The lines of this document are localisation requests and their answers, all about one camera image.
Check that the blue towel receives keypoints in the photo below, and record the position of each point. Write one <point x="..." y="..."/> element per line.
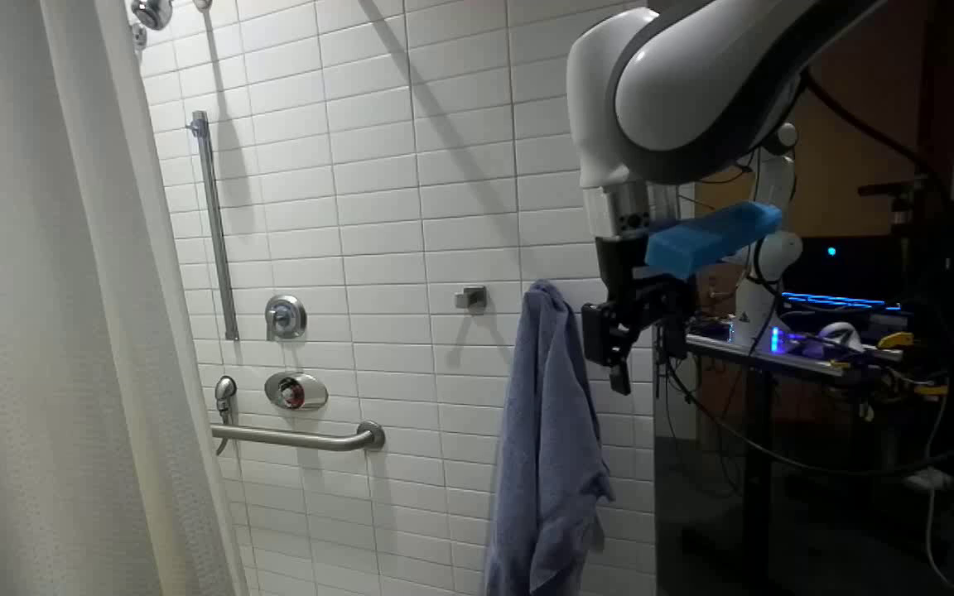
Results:
<point x="550" y="476"/>

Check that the left wall hook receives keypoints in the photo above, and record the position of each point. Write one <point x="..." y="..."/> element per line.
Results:
<point x="470" y="301"/>

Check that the shower head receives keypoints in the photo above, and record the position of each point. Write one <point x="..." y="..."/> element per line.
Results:
<point x="147" y="15"/>

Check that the upper shower valve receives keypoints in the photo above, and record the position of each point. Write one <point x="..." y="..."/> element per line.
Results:
<point x="285" y="319"/>

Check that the white shower curtain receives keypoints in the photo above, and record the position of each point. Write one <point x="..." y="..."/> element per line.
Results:
<point x="106" y="483"/>

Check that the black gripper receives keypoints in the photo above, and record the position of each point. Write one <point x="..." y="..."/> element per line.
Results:
<point x="634" y="301"/>

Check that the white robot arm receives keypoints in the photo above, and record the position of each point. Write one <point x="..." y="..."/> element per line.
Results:
<point x="684" y="141"/>

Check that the small metal wall fitting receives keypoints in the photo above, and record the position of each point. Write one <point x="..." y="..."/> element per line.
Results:
<point x="227" y="399"/>

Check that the lower shower valve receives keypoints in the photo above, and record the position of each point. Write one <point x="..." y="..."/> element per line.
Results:
<point x="295" y="392"/>

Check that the black desk with clutter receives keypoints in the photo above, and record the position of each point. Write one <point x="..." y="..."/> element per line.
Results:
<point x="810" y="377"/>

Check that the shower valve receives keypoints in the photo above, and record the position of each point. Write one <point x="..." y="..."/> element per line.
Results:
<point x="285" y="319"/>
<point x="295" y="392"/>

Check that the horizontal metal grab bar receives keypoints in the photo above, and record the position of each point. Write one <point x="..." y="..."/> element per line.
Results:
<point x="358" y="439"/>

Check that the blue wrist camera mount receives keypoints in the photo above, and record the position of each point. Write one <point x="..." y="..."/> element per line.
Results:
<point x="698" y="242"/>

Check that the vertical metal grab bar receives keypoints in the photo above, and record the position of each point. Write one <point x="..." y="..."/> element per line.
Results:
<point x="215" y="229"/>

